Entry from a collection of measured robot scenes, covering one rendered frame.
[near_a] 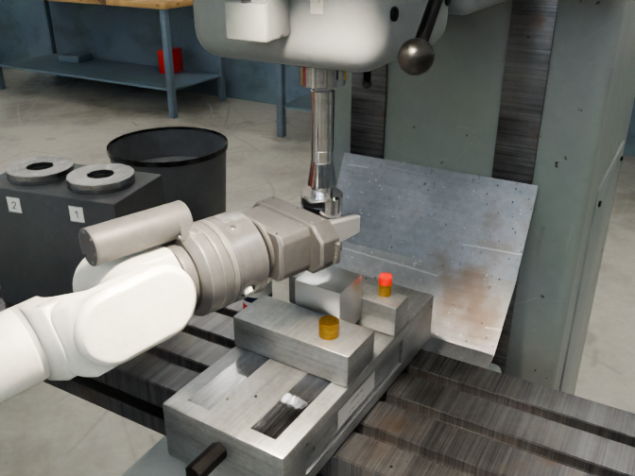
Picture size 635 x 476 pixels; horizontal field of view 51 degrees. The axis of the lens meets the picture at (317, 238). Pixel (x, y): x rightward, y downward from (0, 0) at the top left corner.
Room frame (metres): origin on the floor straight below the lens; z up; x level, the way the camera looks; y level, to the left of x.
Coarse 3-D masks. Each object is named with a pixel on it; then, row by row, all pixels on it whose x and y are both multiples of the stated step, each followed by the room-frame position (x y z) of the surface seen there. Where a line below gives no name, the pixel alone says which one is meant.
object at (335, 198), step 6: (306, 192) 0.68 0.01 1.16; (336, 192) 0.68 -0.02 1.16; (342, 192) 0.69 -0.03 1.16; (300, 198) 0.68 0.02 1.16; (306, 198) 0.67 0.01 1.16; (312, 198) 0.66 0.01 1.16; (318, 198) 0.66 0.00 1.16; (324, 198) 0.66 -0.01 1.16; (330, 198) 0.66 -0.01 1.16; (336, 198) 0.67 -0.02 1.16; (342, 198) 0.68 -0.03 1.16; (306, 204) 0.67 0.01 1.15; (312, 204) 0.66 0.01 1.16; (318, 204) 0.66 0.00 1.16; (324, 204) 0.66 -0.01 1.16; (330, 204) 0.66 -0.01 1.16; (336, 204) 0.66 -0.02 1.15
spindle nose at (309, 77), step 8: (304, 72) 0.67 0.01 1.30; (312, 72) 0.66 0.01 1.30; (320, 72) 0.66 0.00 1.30; (328, 72) 0.66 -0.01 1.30; (336, 72) 0.66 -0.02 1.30; (304, 80) 0.67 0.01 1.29; (312, 80) 0.66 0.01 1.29; (320, 80) 0.66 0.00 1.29; (328, 80) 0.66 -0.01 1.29; (336, 80) 0.66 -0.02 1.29; (344, 80) 0.67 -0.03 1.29; (312, 88) 0.66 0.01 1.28; (320, 88) 0.66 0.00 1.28; (328, 88) 0.66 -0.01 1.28
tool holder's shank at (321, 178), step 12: (312, 96) 0.68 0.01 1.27; (324, 96) 0.67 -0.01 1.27; (312, 108) 0.68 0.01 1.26; (324, 108) 0.67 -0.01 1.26; (312, 120) 0.68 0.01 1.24; (324, 120) 0.67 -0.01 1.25; (312, 132) 0.68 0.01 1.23; (324, 132) 0.67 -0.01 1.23; (312, 144) 0.68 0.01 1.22; (324, 144) 0.67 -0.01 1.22; (312, 156) 0.68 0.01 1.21; (324, 156) 0.67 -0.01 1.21; (312, 168) 0.67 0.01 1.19; (324, 168) 0.67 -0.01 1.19; (312, 180) 0.67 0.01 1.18; (324, 180) 0.67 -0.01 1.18; (312, 192) 0.68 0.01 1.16; (324, 192) 0.67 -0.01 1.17
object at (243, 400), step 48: (384, 336) 0.66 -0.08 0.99; (192, 384) 0.57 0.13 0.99; (240, 384) 0.57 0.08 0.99; (288, 384) 0.57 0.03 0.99; (336, 384) 0.57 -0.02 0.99; (384, 384) 0.64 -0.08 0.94; (192, 432) 0.52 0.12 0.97; (240, 432) 0.50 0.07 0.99; (288, 432) 0.50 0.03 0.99; (336, 432) 0.55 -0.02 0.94
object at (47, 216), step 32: (32, 160) 0.92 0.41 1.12; (64, 160) 0.92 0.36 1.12; (0, 192) 0.84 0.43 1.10; (32, 192) 0.83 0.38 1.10; (64, 192) 0.83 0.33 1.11; (96, 192) 0.82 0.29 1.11; (128, 192) 0.83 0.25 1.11; (160, 192) 0.89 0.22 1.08; (0, 224) 0.85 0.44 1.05; (32, 224) 0.83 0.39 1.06; (64, 224) 0.81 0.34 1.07; (0, 256) 0.85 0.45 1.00; (32, 256) 0.83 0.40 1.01; (64, 256) 0.82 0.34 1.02; (32, 288) 0.84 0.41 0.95; (64, 288) 0.82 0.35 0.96
